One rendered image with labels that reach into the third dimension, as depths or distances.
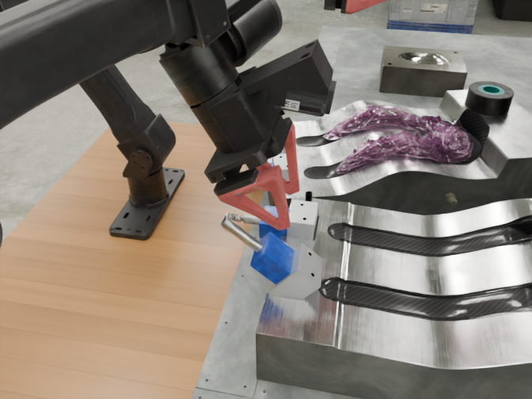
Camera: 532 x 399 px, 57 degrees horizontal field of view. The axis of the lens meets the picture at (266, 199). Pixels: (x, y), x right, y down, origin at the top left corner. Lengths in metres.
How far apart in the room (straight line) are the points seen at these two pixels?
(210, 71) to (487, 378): 0.41
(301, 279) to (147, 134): 0.35
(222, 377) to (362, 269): 0.22
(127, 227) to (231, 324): 0.27
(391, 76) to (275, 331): 0.86
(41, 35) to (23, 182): 2.26
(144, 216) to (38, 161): 1.90
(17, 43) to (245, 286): 0.49
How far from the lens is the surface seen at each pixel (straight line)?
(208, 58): 0.45
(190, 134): 1.10
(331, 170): 0.87
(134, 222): 0.85
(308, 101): 0.44
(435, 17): 3.97
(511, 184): 0.92
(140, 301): 0.73
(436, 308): 0.63
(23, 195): 2.50
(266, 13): 0.50
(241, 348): 0.66
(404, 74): 1.29
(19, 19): 0.35
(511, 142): 0.93
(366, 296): 0.62
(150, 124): 0.80
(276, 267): 0.56
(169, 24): 0.40
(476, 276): 0.65
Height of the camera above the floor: 1.33
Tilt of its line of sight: 37 degrees down
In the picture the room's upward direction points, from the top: straight up
